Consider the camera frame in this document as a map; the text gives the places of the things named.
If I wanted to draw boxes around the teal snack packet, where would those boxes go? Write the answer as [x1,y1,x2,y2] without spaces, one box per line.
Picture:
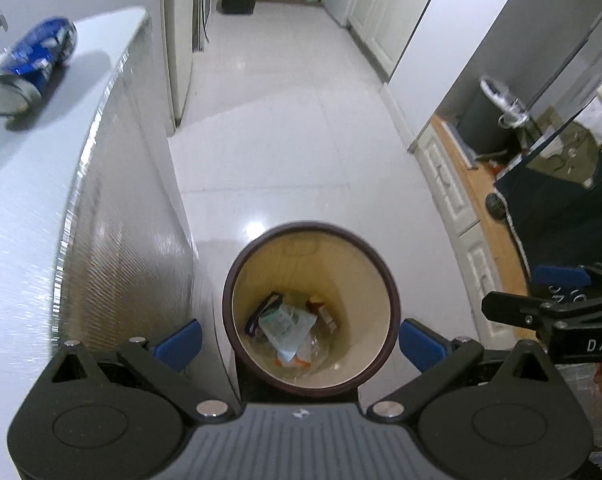
[258,305,318,353]

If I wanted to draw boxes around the dark tote bag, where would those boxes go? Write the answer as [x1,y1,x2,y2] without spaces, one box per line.
[495,105,602,283]

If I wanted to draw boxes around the red box with foil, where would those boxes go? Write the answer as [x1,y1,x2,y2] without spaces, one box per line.
[308,300,340,332]

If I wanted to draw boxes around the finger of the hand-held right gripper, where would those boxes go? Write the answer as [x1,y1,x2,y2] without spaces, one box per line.
[532,263,602,293]
[482,291,602,331]

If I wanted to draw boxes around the white refrigerator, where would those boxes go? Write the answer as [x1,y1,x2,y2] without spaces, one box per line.
[161,0,215,129]

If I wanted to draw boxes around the crushed blue can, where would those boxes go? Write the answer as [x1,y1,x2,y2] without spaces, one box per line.
[0,17,78,119]

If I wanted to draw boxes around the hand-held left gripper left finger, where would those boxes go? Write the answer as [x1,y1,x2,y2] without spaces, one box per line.
[44,319,234,422]

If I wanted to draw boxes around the grey trash bin white liner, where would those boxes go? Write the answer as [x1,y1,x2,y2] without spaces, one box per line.
[458,76,532,157]

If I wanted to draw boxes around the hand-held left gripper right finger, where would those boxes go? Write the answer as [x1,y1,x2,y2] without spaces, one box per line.
[366,319,562,422]

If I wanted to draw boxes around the low white cabinet wooden top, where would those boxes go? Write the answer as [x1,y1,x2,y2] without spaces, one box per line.
[407,114,538,342]

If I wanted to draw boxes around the clear plastic bag orange edge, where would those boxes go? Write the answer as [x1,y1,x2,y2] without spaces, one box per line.
[275,335,333,370]

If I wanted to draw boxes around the purple floral wrapper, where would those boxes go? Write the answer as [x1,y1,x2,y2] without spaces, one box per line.
[245,292,284,338]

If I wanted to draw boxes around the yellow bin with brown rim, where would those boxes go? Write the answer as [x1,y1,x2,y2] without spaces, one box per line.
[222,220,401,399]

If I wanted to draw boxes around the white kitchen cabinets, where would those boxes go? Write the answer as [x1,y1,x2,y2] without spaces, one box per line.
[348,0,450,79]

